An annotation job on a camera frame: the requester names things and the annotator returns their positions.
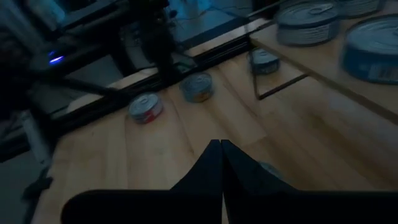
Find silver metal strip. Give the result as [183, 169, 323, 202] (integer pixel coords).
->
[21, 111, 52, 166]

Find wooden shelf black metal legs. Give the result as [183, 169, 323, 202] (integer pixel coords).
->
[247, 0, 398, 127]

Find red label seafood can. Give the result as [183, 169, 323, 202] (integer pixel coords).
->
[127, 92, 164, 124]

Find black aluminium table frame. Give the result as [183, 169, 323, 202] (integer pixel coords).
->
[0, 30, 259, 162]

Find black floor mat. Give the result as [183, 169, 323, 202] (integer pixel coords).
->
[182, 17, 251, 52]

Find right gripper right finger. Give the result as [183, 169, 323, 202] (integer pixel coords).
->
[221, 139, 398, 224]

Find teal yellow label tuna can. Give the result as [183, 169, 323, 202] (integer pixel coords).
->
[340, 14, 398, 85]
[179, 72, 215, 103]

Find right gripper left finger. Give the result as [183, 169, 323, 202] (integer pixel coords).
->
[61, 139, 224, 224]

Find blue white label tuna can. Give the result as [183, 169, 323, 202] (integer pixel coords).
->
[258, 161, 284, 181]
[275, 1, 341, 47]
[248, 47, 280, 75]
[334, 0, 388, 19]

